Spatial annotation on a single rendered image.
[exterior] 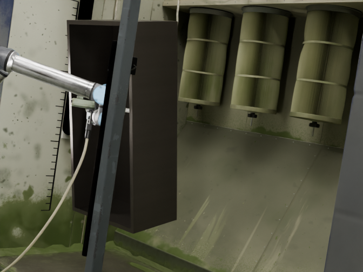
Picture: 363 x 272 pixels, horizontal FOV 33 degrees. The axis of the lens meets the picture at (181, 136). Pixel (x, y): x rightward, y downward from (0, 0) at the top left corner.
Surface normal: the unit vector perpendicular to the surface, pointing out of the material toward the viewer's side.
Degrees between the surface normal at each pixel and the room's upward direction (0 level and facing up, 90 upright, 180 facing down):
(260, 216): 57
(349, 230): 90
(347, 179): 90
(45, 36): 90
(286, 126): 90
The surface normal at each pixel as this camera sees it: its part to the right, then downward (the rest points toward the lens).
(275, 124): -0.72, -0.07
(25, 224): 0.68, 0.14
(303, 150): -0.52, -0.60
